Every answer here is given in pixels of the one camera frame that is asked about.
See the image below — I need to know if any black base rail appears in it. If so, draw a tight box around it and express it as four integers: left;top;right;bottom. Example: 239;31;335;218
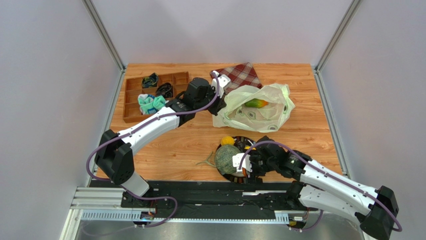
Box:
121;180;308;220

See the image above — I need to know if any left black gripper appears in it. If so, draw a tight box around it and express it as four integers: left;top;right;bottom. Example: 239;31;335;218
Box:
195;85;227;117

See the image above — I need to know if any dark rimmed ceramic plate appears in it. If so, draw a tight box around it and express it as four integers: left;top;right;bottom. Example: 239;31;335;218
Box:
213;135;264;184

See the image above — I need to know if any green netted fake melon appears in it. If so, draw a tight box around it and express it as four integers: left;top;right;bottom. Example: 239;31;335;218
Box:
196;144;241;174

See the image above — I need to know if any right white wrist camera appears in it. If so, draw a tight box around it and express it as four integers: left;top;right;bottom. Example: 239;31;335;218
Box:
232;153;253;173

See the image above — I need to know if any wooden compartment tray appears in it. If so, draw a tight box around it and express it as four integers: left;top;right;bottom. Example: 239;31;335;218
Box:
122;71;190;123

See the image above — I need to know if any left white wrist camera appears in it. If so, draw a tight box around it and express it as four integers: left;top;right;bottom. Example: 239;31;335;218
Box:
210;70;231;98

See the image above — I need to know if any teal white sock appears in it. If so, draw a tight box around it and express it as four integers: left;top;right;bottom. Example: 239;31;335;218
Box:
137;94;166;115

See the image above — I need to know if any green orange fake mango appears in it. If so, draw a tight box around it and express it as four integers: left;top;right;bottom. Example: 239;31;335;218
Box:
244;98;269;109

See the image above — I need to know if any yellow fake bell pepper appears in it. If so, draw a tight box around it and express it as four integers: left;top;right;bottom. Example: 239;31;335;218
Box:
244;145;256;150

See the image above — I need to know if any black rolled sock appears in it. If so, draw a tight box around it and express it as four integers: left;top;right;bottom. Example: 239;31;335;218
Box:
155;82;174;99

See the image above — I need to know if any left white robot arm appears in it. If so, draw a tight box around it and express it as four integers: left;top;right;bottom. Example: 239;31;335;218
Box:
89;75;231;198

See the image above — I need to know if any left aluminium frame post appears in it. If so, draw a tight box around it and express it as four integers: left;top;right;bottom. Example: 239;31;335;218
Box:
82;0;126;72

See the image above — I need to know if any red plaid folded cloth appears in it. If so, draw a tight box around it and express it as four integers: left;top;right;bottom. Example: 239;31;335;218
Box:
210;62;263;94

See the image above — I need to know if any right aluminium frame post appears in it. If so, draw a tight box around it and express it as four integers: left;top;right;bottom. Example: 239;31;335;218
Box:
315;0;363;72

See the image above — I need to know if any aluminium frame post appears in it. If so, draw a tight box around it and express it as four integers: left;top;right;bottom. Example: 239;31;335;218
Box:
82;0;126;72
315;0;363;72

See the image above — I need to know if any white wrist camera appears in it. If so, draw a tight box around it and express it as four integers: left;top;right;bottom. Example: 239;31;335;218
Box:
210;70;231;98
232;153;253;173

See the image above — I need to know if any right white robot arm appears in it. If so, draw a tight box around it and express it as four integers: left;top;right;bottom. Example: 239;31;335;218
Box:
236;136;403;240

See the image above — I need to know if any small yellow fake fruit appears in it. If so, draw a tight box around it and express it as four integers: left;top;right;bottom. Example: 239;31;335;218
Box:
220;135;235;146

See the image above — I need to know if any translucent avocado print plastic bag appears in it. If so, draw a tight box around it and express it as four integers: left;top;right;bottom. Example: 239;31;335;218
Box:
212;83;295;133

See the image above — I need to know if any dark patterned rolled sock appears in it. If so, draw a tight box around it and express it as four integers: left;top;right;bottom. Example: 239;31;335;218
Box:
141;72;160;89

